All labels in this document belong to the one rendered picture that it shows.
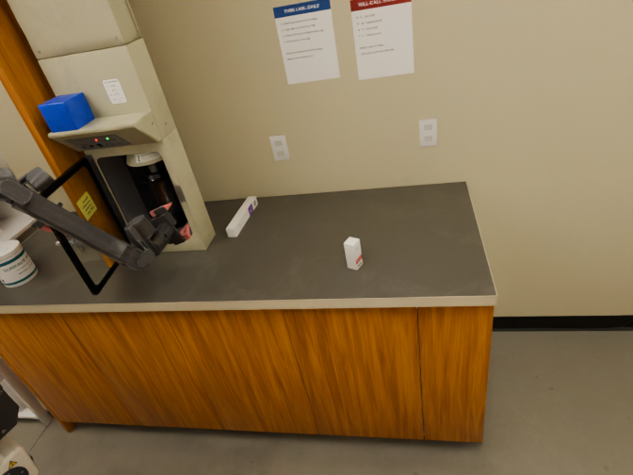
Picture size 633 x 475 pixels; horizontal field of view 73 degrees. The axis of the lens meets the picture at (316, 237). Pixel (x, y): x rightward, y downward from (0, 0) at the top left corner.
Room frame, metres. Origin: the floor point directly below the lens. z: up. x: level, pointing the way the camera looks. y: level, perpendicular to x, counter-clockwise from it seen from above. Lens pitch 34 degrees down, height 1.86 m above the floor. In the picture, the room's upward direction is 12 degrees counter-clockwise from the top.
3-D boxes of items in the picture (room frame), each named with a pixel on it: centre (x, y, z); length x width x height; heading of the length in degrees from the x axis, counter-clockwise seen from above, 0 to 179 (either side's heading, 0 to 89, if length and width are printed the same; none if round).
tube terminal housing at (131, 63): (1.61, 0.56, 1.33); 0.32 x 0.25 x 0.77; 75
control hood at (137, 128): (1.43, 0.61, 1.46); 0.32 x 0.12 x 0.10; 75
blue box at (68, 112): (1.46, 0.70, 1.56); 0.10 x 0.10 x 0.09; 75
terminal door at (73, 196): (1.36, 0.77, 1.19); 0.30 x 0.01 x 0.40; 170
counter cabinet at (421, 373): (1.50, 0.41, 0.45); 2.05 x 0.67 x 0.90; 75
